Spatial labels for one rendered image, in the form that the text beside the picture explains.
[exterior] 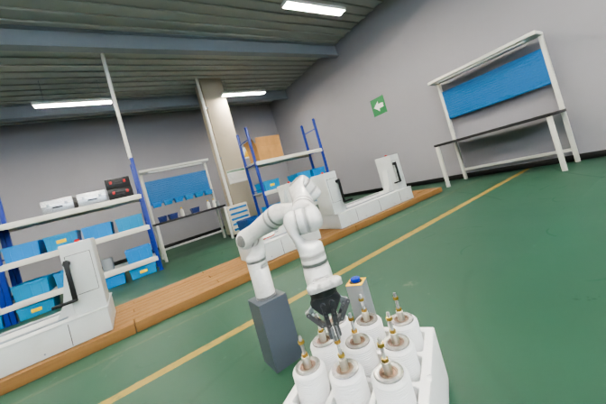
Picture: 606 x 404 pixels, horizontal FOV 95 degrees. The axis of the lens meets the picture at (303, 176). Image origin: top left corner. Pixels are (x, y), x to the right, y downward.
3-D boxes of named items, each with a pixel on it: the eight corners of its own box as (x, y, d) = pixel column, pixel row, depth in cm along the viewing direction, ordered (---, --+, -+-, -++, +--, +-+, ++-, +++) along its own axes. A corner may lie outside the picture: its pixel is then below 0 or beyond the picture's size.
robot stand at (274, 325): (264, 361, 132) (247, 299, 132) (289, 344, 139) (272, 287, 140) (277, 374, 120) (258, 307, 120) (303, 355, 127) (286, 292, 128)
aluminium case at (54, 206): (50, 216, 434) (47, 204, 435) (80, 209, 454) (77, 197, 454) (41, 215, 398) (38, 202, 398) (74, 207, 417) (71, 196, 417)
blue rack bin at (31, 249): (16, 261, 412) (13, 247, 413) (50, 252, 433) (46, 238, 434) (4, 264, 371) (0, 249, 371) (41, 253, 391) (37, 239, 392)
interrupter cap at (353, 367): (349, 384, 70) (348, 381, 70) (326, 376, 75) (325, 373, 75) (363, 363, 75) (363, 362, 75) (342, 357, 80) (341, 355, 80)
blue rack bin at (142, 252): (127, 261, 482) (124, 250, 483) (151, 253, 503) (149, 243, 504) (127, 264, 441) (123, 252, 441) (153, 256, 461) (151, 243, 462)
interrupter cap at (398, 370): (386, 390, 65) (385, 388, 65) (368, 372, 72) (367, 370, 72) (410, 374, 67) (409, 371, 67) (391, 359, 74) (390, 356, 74)
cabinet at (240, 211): (227, 237, 653) (219, 208, 654) (245, 230, 678) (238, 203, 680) (235, 237, 605) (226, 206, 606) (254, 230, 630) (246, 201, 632)
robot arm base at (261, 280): (253, 298, 131) (243, 263, 132) (270, 289, 136) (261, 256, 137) (261, 303, 124) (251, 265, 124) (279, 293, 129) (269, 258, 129)
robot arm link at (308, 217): (318, 208, 71) (316, 193, 85) (286, 217, 72) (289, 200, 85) (325, 233, 73) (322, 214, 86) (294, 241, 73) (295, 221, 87)
